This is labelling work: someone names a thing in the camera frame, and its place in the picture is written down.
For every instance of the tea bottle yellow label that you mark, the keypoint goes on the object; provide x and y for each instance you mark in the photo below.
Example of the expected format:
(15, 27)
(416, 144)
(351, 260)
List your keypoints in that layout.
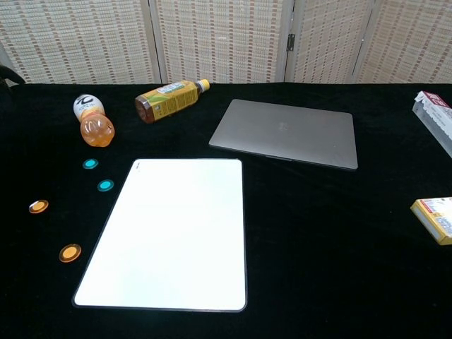
(169, 100)

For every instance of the blue round magnet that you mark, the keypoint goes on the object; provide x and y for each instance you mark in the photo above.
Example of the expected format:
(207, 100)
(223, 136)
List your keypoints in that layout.
(90, 164)
(105, 185)

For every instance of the orange drink bottle white label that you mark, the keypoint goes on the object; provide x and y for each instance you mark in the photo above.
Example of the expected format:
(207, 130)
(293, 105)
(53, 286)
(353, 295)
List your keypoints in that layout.
(97, 132)

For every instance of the long white biscuit box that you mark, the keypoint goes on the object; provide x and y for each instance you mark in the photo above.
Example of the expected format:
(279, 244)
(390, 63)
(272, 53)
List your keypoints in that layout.
(436, 120)

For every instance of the orange round magnet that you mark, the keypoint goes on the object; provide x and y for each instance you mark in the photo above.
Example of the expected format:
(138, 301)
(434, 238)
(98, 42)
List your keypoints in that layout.
(38, 206)
(70, 253)

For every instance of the silver closed laptop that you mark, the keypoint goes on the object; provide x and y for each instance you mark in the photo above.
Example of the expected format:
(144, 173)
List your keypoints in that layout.
(282, 132)

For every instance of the black tablecloth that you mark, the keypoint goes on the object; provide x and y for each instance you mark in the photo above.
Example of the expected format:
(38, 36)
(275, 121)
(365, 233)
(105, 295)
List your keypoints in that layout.
(318, 247)

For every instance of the white magnetic board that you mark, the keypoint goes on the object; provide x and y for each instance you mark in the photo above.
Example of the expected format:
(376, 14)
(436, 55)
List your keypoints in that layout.
(169, 240)

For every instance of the metal screen hinge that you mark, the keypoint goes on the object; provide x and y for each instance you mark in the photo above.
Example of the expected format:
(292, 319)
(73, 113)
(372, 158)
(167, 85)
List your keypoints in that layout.
(290, 41)

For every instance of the woven folding screen panel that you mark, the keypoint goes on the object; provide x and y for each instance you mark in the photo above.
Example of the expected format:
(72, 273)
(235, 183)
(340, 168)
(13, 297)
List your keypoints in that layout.
(77, 39)
(328, 39)
(413, 39)
(219, 39)

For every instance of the black curved object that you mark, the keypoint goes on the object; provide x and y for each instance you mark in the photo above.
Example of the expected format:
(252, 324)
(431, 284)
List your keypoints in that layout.
(10, 72)

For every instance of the small yellow box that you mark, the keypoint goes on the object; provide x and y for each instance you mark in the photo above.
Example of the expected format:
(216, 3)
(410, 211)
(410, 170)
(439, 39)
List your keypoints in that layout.
(434, 219)

